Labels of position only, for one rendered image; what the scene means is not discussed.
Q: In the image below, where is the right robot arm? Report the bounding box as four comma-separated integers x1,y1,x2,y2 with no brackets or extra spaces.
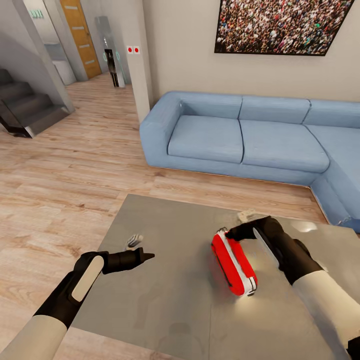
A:
225,208,360,360

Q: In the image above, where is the radio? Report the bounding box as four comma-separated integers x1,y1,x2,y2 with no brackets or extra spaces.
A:
211,228,258,297

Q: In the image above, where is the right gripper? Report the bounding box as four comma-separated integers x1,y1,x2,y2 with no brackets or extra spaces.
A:
225,222,251,242

